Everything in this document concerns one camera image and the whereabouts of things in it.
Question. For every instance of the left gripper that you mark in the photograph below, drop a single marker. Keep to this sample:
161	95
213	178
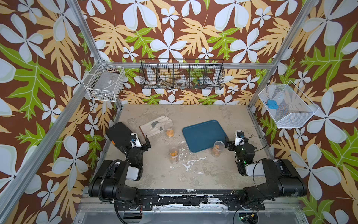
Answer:
146	143

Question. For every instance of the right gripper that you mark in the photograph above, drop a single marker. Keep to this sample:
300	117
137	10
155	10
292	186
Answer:
230	144

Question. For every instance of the clear cookie jar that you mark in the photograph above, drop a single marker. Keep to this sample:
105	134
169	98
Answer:
174	155
169	129
217	148

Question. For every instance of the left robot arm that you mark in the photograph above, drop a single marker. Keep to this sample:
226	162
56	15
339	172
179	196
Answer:
108	184

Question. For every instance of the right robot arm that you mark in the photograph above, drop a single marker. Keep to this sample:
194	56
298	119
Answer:
282	179

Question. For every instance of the clear cookie jar back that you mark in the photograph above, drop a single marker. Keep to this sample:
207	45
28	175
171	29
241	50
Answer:
169	129

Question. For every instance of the clear cookie jar front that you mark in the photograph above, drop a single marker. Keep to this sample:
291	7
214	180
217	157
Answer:
174	155

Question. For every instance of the white work glove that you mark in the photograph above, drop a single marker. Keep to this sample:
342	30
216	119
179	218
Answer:
155	126

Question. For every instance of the teal plastic tray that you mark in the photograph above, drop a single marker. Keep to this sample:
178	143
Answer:
202	136

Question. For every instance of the black hard case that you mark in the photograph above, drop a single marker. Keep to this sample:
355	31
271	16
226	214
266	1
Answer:
120	135

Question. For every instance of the blue object in basket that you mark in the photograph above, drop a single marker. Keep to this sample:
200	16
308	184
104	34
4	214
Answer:
271	104

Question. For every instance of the white mesh basket right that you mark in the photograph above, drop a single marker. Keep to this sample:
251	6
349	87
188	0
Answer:
295	107

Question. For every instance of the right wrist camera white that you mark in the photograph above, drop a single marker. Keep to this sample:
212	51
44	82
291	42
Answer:
239	138

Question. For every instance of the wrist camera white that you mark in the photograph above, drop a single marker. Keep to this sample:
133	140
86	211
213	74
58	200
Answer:
239	138
134	140

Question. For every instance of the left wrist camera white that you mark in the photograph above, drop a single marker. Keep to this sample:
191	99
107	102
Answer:
134	140

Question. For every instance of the white wire basket left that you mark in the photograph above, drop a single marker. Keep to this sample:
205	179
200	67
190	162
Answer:
104	81

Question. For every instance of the black wire basket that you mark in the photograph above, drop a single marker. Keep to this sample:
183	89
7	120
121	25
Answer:
172	73

